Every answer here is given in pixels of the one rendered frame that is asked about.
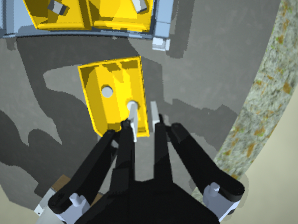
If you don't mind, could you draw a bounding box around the light blue metal shelf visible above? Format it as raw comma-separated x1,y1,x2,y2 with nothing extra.
0,0,174,51

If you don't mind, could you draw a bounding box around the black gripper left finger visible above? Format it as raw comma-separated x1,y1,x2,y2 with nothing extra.
48,103,138,224

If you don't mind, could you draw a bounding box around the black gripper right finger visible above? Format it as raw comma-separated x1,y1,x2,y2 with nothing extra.
151,101,245,224

